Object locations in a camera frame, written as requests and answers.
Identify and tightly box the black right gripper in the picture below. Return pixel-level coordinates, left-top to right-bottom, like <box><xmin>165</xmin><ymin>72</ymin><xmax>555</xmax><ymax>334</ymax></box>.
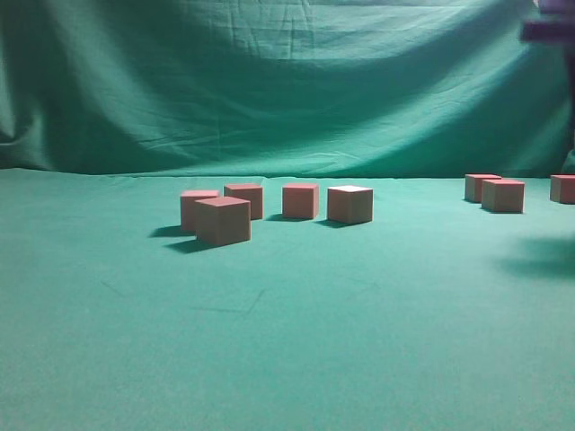
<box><xmin>520</xmin><ymin>0</ymin><xmax>574</xmax><ymax>44</ymax></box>

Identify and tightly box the pink cube placed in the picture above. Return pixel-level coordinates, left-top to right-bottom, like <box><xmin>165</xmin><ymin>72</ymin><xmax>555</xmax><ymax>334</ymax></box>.
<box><xmin>224</xmin><ymin>183</ymin><xmax>264</xmax><ymax>220</ymax></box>

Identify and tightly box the pink cube row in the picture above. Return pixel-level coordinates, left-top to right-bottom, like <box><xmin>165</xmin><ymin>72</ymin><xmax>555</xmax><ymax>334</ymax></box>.
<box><xmin>180</xmin><ymin>189</ymin><xmax>220</xmax><ymax>232</ymax></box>

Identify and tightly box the green cloth backdrop and cover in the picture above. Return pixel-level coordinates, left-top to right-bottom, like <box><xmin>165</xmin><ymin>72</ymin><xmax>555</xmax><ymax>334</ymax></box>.
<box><xmin>1</xmin><ymin>1</ymin><xmax>574</xmax><ymax>430</ymax></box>

